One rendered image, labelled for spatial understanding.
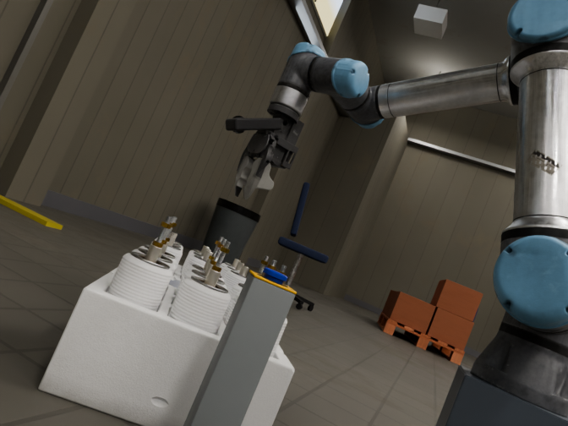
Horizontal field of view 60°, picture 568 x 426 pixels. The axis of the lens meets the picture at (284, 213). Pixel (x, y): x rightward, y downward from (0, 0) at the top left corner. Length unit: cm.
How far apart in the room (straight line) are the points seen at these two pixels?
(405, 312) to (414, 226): 494
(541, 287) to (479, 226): 999
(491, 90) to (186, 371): 77
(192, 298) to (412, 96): 61
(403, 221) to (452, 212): 101
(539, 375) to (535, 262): 20
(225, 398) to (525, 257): 47
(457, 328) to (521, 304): 530
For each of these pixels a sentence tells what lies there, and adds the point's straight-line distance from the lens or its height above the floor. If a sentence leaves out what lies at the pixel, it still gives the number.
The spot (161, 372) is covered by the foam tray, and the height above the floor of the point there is 9.
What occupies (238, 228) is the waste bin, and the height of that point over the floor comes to 43.
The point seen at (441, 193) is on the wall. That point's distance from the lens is 1084.
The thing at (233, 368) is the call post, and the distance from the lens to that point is 76.
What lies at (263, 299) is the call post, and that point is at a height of 29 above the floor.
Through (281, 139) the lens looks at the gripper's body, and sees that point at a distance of 105.
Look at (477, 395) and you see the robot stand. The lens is 84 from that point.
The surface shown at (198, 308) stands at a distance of 90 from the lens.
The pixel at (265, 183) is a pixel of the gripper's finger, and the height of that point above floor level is 48.
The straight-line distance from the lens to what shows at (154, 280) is 90.
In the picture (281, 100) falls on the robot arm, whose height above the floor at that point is 66.
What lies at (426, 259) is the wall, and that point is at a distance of 1059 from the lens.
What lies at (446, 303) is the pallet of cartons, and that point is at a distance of 601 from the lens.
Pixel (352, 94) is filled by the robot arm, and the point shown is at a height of 71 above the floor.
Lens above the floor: 36
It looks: 5 degrees up
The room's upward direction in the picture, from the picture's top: 23 degrees clockwise
